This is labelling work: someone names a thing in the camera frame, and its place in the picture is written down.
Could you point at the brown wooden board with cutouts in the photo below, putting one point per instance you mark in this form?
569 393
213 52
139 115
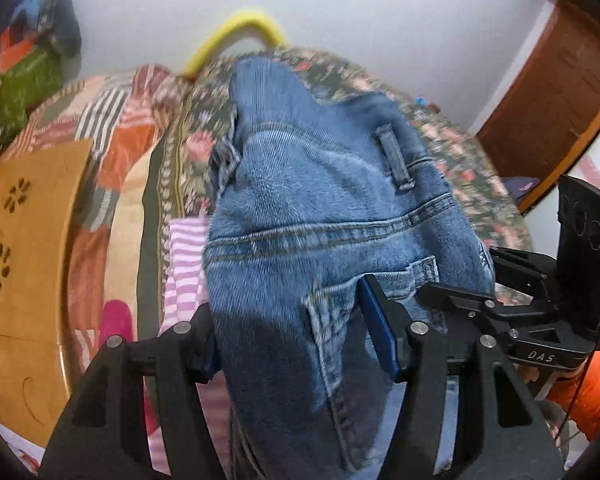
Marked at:
22 260

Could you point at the patchwork striped quilt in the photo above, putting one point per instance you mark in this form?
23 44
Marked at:
110 160

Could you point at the green floral bedspread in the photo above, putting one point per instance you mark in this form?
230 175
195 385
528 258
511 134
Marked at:
430 125

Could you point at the blue denim pants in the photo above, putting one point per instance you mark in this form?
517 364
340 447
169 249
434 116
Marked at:
310 240

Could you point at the person's right forearm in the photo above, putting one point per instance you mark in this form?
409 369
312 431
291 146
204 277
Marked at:
587 390

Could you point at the green printed bag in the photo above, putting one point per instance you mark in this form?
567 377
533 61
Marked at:
15 90

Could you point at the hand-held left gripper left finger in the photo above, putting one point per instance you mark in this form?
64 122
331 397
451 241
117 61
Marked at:
180 360

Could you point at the pile of colourful clothes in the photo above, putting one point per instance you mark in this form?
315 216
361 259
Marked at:
30 25

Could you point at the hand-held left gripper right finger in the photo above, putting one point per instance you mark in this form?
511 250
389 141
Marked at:
376 320

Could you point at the purple cloth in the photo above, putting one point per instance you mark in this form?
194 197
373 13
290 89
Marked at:
522 186

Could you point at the brown wooden door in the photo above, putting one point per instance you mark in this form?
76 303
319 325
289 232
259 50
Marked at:
555 100

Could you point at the bright pink cloth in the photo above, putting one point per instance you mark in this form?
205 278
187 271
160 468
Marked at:
117 325

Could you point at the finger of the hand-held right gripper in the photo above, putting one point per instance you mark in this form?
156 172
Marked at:
520 267
460 305

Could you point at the pink white striped cloth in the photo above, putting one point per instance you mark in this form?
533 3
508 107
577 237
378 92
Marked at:
185 270

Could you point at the yellow hoop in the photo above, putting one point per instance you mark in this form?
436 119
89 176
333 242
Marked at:
235 35

